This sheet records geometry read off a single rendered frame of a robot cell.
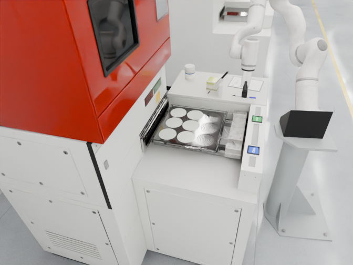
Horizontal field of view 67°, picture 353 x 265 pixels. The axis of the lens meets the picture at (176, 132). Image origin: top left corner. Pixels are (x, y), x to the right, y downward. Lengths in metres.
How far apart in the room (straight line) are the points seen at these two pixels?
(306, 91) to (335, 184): 1.23
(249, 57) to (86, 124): 0.97
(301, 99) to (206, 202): 0.79
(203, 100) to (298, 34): 0.67
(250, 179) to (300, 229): 1.08
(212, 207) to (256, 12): 1.08
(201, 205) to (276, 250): 0.91
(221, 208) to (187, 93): 0.76
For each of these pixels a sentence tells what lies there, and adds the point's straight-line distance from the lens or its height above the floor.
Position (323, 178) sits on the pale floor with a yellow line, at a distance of 2.72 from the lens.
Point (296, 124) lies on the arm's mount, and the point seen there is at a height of 0.92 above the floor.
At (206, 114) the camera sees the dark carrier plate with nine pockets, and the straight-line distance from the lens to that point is 1.65.
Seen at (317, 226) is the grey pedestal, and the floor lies 0.01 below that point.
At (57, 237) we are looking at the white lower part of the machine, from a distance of 1.90.
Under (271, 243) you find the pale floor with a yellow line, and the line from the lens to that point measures 2.18.
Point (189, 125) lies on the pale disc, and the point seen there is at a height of 0.90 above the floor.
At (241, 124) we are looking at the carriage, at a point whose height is 0.88.
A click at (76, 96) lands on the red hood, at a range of 0.91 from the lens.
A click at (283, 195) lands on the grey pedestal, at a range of 2.07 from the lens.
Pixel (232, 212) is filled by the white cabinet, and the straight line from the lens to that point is 1.38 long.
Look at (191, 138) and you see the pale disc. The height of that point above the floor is 0.90.
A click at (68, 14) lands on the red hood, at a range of 0.80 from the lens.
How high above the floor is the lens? 1.85
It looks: 39 degrees down
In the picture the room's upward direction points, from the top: 3 degrees counter-clockwise
